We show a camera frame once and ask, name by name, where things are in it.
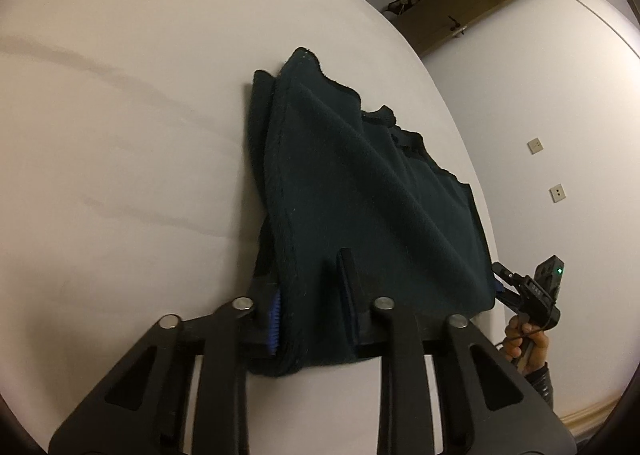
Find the person in doorway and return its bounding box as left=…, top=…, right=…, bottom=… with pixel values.
left=384, top=0, right=421, bottom=16

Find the white bed mattress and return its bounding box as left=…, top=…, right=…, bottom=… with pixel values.
left=1, top=0, right=487, bottom=446

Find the person's right hand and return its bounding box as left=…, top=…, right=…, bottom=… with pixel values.
left=501, top=315, right=549, bottom=376

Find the dark green garment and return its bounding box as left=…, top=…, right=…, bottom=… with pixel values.
left=246, top=48, right=496, bottom=377

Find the upper wall switch plate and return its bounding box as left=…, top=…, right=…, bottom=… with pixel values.
left=527, top=137, right=544, bottom=155

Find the lower wall socket plate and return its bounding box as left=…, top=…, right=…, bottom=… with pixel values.
left=549, top=184, right=566, bottom=204

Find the right forearm dark sleeve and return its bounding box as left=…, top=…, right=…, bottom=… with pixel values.
left=525, top=364, right=554, bottom=409

